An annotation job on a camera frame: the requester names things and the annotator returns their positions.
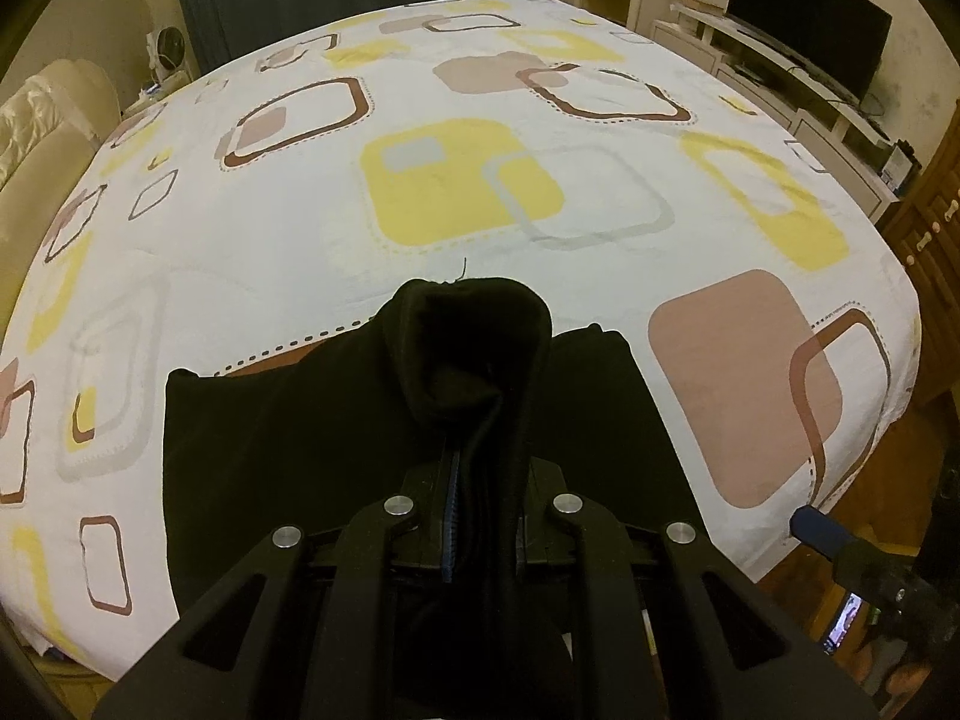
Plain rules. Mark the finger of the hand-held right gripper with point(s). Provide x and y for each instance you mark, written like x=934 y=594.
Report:
x=819 y=529

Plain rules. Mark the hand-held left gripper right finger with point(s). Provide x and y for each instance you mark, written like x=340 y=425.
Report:
x=547 y=540

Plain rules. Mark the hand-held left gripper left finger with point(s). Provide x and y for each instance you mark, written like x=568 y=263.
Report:
x=450 y=517

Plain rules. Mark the black pants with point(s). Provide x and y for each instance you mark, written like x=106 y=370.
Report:
x=300 y=450

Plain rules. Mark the smartphone with lit screen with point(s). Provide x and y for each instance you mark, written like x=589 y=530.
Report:
x=844 y=621

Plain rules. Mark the brown wooden cabinet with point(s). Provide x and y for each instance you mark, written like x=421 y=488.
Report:
x=926 y=270

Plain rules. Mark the patterned white bed sheet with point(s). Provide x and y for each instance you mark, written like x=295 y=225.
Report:
x=465 y=187

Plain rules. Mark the small white box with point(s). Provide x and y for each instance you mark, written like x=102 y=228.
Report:
x=900 y=165

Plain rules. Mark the white television stand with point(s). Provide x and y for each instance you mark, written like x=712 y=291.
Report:
x=810 y=101

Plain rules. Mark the black flat television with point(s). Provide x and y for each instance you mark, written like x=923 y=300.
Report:
x=810 y=15

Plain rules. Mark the small white desk fan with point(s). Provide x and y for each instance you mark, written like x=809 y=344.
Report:
x=169 y=52

